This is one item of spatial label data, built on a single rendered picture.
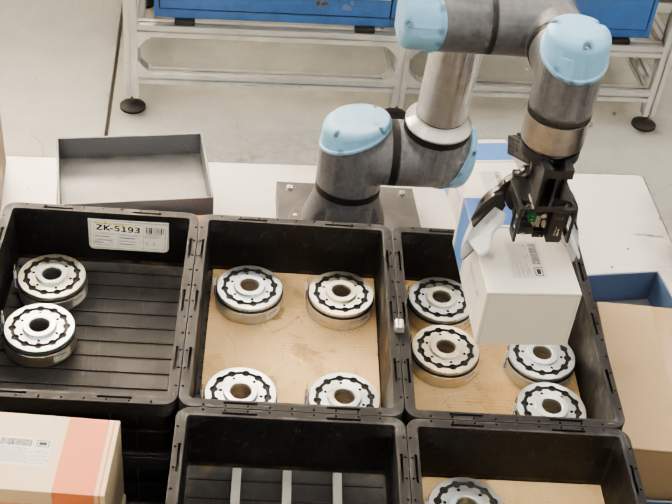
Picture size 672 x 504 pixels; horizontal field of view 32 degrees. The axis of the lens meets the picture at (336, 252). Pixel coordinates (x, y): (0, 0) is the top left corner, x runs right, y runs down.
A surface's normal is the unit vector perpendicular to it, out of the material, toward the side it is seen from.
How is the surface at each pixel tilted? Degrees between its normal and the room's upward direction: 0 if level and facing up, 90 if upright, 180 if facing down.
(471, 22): 63
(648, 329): 0
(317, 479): 0
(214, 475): 0
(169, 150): 90
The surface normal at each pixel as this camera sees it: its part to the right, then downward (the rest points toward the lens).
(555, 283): 0.09, -0.76
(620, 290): 0.18, 0.66
